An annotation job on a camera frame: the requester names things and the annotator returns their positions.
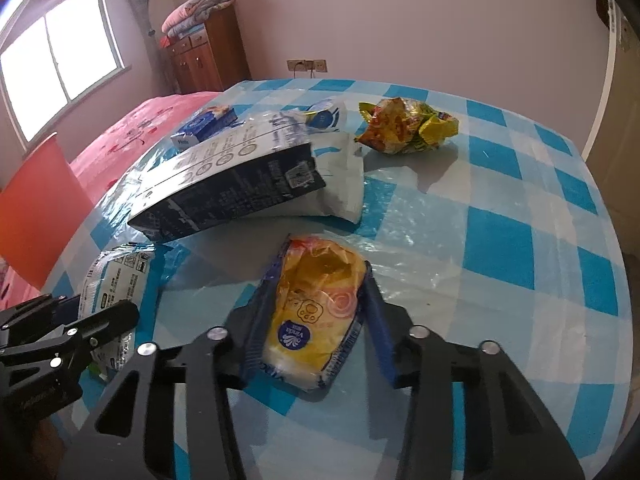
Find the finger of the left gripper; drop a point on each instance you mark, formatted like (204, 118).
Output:
(95, 327)
(35, 318)

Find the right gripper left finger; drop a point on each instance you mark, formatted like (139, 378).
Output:
(130, 432)

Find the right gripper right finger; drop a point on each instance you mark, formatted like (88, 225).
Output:
(508, 431)

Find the white green wipes packet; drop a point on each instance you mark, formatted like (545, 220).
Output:
(127, 272)

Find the yellow Vinda tissue pack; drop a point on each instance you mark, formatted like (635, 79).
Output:
(317, 316)

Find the blue Vinda tissue pack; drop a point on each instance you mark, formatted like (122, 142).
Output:
(202, 126)

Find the black white carton box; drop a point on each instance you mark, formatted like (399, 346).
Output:
(264, 162)

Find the orange plastic trash bucket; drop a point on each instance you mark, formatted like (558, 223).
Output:
(41, 209)

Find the pink floral bed blanket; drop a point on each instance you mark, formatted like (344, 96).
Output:
(100, 166)

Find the blue white checkered tablecloth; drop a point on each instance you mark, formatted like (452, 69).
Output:
(500, 234)

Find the bright window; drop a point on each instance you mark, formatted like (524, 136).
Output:
(57, 54)

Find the yellow crumpled snack wrapper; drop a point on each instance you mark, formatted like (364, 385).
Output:
(398, 126)

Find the brown wooden cabinet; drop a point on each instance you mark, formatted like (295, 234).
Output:
(212, 58)

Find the crumpled clear plastic wrapper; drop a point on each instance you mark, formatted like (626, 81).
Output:
(326, 115)

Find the folded blankets stack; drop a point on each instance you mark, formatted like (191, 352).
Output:
(190, 14)

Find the grey checkered curtain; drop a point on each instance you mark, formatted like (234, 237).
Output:
(141, 11)

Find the wall socket strip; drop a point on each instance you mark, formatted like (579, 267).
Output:
(296, 65)

